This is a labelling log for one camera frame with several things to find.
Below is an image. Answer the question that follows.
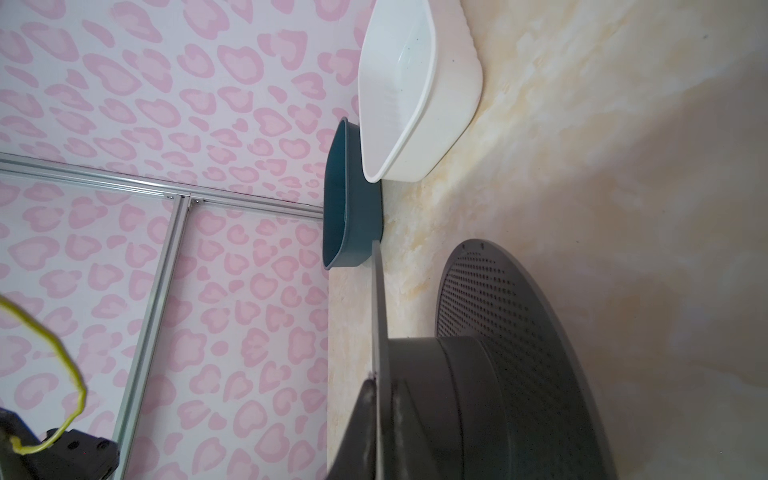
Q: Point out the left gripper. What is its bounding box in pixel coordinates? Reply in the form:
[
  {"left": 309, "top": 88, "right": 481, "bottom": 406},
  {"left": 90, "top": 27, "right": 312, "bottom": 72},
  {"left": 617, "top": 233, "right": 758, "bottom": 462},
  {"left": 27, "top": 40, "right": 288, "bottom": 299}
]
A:
[{"left": 1, "top": 408, "right": 120, "bottom": 480}]

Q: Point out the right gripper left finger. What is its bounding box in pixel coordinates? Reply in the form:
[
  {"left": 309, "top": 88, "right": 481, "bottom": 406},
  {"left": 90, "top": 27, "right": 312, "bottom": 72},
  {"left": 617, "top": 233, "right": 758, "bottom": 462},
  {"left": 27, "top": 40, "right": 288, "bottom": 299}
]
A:
[{"left": 327, "top": 379, "right": 377, "bottom": 480}]

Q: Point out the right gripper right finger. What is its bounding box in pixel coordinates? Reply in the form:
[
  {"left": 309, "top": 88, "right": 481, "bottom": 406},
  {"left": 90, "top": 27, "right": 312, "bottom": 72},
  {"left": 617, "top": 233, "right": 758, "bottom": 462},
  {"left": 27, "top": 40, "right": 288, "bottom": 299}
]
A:
[{"left": 392, "top": 381, "right": 440, "bottom": 480}]

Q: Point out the yellow cable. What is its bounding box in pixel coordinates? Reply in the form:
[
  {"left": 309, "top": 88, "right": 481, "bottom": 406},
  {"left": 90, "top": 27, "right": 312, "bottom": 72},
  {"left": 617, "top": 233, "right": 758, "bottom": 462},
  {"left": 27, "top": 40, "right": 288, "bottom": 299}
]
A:
[{"left": 0, "top": 295, "right": 89, "bottom": 456}]

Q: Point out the dark grey cable spool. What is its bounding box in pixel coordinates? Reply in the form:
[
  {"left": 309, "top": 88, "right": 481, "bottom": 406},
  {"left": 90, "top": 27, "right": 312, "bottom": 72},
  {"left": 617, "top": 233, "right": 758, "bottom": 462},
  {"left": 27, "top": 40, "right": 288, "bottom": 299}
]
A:
[{"left": 372, "top": 239, "right": 616, "bottom": 479}]

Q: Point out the white plastic tray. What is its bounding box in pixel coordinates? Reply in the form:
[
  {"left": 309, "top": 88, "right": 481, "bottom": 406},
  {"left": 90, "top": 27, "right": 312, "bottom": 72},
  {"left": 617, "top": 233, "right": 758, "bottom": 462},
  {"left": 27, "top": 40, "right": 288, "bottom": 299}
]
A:
[{"left": 358, "top": 0, "right": 483, "bottom": 183}]

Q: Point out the dark teal plastic bin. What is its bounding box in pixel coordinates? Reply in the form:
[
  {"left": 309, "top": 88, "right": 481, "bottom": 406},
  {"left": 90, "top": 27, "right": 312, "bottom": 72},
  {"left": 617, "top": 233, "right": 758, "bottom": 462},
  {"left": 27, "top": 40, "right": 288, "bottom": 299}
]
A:
[{"left": 322, "top": 118, "right": 384, "bottom": 270}]

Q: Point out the diagonal aluminium frame strut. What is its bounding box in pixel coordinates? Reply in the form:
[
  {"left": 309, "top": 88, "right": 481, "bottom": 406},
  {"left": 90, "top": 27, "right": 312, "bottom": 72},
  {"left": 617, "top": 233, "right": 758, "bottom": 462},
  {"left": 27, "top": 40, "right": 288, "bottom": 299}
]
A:
[{"left": 111, "top": 195, "right": 192, "bottom": 479}]

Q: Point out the left aluminium frame strut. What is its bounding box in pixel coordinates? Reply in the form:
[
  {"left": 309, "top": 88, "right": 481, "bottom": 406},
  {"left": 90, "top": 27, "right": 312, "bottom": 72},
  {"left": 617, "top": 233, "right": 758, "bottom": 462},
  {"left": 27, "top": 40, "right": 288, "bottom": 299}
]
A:
[{"left": 1, "top": 152, "right": 323, "bottom": 220}]

